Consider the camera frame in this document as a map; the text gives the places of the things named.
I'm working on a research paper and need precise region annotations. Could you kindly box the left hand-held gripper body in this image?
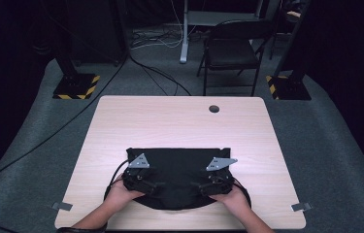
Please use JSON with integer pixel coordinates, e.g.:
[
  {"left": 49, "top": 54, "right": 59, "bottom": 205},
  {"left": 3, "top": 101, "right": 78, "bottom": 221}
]
[{"left": 121, "top": 152, "right": 158, "bottom": 196}]

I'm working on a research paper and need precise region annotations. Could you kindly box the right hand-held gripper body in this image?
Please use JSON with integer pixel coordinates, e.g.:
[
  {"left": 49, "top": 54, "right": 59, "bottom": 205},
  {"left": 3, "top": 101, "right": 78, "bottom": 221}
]
[{"left": 205, "top": 156, "right": 239, "bottom": 197}]

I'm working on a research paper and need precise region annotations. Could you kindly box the black button shirt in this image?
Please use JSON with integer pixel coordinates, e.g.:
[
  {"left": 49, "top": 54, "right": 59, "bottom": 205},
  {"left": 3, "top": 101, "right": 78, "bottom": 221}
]
[{"left": 125, "top": 147, "right": 233, "bottom": 212}]

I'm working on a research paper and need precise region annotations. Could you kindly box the person's right hand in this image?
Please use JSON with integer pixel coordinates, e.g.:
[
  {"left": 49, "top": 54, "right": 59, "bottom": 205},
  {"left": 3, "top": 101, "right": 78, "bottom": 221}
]
[{"left": 208, "top": 182, "right": 251, "bottom": 216}]

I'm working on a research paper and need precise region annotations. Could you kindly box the person's left hand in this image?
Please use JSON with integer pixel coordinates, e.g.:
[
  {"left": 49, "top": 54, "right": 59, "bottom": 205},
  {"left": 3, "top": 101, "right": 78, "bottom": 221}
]
[{"left": 103, "top": 174, "right": 147, "bottom": 212}]

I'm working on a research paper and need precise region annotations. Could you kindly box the grey table clip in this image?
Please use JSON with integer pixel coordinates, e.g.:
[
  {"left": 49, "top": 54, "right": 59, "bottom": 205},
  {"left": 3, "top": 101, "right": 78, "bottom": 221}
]
[
  {"left": 290, "top": 202, "right": 314, "bottom": 213},
  {"left": 51, "top": 201, "right": 74, "bottom": 212}
]

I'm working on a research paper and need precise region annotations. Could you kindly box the black stand with striped base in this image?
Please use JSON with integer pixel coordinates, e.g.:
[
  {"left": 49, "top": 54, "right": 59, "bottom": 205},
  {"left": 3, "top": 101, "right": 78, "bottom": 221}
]
[
  {"left": 265, "top": 0, "right": 313, "bottom": 101},
  {"left": 52, "top": 38, "right": 101, "bottom": 101}
]

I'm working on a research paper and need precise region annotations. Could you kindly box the black folding chair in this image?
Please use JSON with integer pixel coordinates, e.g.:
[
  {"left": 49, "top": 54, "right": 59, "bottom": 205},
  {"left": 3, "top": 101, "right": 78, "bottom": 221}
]
[{"left": 196, "top": 18, "right": 277, "bottom": 97}]

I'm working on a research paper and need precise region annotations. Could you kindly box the black cabinet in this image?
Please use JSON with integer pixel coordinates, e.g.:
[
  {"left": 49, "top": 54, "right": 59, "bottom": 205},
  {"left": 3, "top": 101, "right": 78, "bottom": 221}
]
[{"left": 62, "top": 0, "right": 129, "bottom": 67}]

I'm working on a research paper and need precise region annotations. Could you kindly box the left hand-held gripper cable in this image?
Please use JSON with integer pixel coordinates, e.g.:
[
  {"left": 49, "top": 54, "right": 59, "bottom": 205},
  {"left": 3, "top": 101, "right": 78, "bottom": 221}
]
[{"left": 103, "top": 158, "right": 131, "bottom": 202}]

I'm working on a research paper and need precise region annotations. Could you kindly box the hand-held gripper cable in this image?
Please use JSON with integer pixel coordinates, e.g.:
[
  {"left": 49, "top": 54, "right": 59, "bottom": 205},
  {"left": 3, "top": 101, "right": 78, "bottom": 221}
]
[
  {"left": 232, "top": 179, "right": 252, "bottom": 209},
  {"left": 103, "top": 158, "right": 131, "bottom": 202}
]

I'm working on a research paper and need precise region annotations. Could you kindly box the right hand-held gripper cable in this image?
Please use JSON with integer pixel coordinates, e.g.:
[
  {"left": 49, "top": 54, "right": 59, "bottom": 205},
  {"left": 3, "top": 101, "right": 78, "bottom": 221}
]
[{"left": 232, "top": 179, "right": 252, "bottom": 209}]

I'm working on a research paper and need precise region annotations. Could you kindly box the black wrist strap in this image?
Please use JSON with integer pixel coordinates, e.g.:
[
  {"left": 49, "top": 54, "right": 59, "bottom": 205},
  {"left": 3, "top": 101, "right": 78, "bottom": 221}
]
[{"left": 55, "top": 225, "right": 109, "bottom": 233}]

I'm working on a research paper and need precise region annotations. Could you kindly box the long black floor cable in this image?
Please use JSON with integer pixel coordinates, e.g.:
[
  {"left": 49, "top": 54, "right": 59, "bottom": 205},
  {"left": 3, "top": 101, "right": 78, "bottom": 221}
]
[{"left": 0, "top": 52, "right": 129, "bottom": 233}]

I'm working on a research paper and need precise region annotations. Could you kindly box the short black floor cable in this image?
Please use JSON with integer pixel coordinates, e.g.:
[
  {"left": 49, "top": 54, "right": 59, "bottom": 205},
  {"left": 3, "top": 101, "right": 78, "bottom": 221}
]
[{"left": 128, "top": 55, "right": 192, "bottom": 97}]

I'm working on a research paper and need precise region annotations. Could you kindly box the tangle of floor cables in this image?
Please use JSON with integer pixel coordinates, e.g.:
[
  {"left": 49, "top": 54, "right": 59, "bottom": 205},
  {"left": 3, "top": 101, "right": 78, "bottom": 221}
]
[{"left": 130, "top": 26, "right": 184, "bottom": 50}]

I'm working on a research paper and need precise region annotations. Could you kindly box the white desk frame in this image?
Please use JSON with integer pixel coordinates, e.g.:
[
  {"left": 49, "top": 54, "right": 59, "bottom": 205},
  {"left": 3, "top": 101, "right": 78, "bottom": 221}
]
[{"left": 179, "top": 0, "right": 268, "bottom": 64}]

